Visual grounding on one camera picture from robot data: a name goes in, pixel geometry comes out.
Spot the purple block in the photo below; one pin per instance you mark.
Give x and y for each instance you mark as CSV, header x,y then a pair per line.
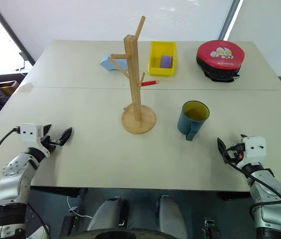
x,y
166,61

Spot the silver robot left leg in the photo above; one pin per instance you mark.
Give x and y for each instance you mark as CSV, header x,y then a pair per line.
x,y
108,214

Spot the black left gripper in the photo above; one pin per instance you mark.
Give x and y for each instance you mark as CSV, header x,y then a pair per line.
x,y
48,144

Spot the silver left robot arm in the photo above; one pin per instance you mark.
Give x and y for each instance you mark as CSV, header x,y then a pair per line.
x,y
13,171

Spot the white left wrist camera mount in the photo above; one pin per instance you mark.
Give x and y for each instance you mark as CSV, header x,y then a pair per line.
x,y
29,132

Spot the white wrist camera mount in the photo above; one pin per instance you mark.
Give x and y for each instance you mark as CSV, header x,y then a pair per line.
x,y
29,132
255,148

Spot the dark rounded robot waist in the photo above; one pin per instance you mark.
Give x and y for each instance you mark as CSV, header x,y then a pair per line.
x,y
120,234

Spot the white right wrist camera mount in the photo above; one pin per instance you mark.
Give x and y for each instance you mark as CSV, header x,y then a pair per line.
x,y
255,148

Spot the blue mug yellow inside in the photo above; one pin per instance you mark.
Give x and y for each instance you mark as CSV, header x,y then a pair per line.
x,y
189,124

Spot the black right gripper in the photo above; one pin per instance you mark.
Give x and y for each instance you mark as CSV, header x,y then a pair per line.
x,y
236,154

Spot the silver robot right leg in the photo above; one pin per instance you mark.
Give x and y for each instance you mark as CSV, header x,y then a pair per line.
x,y
170,216

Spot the silver robot leg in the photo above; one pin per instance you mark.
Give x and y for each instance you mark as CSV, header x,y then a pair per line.
x,y
170,216
108,214

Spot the wooden mug tree stand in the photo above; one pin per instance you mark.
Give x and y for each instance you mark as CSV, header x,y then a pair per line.
x,y
136,99

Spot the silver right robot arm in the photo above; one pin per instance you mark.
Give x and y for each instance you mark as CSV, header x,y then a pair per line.
x,y
267,194

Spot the white tape piece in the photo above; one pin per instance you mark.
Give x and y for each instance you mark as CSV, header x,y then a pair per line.
x,y
26,88

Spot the red and black punch pad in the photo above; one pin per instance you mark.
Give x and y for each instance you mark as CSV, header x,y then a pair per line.
x,y
220,56

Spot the light blue block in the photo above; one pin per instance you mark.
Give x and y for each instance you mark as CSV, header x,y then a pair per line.
x,y
106,63

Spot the yellow plastic bin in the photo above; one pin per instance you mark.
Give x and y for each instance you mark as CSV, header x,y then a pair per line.
x,y
153,69

